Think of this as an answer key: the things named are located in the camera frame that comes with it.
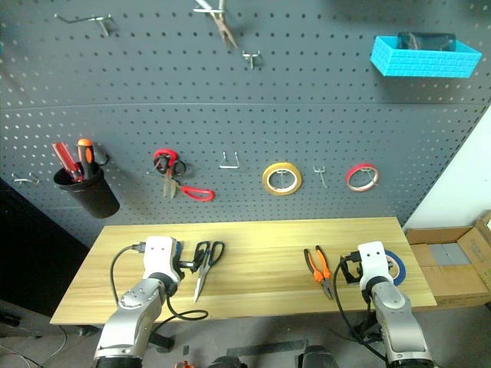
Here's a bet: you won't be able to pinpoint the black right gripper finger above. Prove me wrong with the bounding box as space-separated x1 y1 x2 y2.
340 258 358 288

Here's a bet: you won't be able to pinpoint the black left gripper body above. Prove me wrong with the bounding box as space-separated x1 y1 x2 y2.
170 238 186 283

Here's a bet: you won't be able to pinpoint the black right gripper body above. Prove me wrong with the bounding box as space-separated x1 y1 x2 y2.
346 250 362 278

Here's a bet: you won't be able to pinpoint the black tool cup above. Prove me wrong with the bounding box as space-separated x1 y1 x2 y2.
52 165 121 220

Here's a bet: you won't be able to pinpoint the blue tape roll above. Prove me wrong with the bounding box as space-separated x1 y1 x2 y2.
383 248 408 287

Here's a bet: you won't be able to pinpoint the wooden table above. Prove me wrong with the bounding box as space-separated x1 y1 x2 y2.
49 216 438 326

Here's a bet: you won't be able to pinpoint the dark rounded shape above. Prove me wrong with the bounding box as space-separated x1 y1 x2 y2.
298 344 339 368
209 355 247 368

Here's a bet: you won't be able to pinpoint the red tape roll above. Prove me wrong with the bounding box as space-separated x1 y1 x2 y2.
345 163 381 192

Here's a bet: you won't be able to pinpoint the thin double-prong metal hook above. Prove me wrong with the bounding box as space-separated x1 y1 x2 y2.
311 164 329 189

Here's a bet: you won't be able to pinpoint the large open cardboard box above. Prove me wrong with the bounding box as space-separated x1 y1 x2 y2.
404 225 491 308

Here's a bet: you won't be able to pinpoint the grey blocks in box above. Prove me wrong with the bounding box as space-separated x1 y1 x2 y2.
428 242 473 268

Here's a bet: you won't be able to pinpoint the black floor strip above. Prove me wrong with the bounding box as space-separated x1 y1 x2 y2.
226 338 308 358

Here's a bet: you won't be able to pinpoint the wide loop metal hook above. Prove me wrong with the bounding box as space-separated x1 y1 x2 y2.
218 150 242 170

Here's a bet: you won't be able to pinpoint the yellow tape roll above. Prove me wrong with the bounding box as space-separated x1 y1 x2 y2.
262 161 304 197

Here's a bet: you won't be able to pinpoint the orange black screwdriver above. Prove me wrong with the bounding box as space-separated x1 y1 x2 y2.
77 138 96 180

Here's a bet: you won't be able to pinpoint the black side panel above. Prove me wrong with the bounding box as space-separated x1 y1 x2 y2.
0 179 91 315

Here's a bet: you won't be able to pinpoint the red transparent screwdriver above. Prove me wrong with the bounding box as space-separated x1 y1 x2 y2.
51 141 85 183

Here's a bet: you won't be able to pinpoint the dark grey pegboard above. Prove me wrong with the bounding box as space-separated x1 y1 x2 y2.
0 0 491 248

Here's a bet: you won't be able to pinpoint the metal double pegboard hook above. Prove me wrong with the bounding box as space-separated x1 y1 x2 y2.
10 171 41 187

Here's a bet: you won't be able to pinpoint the blue plastic bin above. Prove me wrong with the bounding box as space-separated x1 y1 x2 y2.
369 34 483 80

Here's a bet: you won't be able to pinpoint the short metal pegboard hook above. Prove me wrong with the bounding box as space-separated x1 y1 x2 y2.
241 49 264 71

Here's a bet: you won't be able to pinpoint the bare metal needle-nose pliers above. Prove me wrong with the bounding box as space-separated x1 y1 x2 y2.
193 0 239 51

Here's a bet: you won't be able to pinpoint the long metal pegboard hook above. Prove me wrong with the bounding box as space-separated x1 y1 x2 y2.
53 13 117 38

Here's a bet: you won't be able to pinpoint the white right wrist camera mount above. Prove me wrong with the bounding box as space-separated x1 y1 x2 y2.
357 240 396 288

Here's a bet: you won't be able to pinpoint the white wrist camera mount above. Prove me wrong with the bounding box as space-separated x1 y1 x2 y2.
357 240 396 288
142 235 181 281

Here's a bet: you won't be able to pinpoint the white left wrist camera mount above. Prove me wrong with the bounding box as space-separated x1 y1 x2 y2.
142 235 181 281

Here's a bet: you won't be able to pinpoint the orange-handled pliers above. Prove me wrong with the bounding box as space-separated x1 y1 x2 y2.
303 245 334 301

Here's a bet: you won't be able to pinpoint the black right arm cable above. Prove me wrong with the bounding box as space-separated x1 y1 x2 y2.
332 255 389 363

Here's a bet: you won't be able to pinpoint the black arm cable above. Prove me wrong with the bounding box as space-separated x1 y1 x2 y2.
110 242 210 323
332 255 389 363

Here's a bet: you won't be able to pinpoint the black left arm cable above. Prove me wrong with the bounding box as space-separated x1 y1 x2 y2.
110 242 210 323

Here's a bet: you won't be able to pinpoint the red-handled shears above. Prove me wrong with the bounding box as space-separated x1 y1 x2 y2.
152 148 216 202

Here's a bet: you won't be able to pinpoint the small black-handled scissors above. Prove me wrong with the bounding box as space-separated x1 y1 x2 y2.
154 158 188 200

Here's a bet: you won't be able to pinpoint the white floor cable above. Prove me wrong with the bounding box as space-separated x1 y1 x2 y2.
0 324 68 368

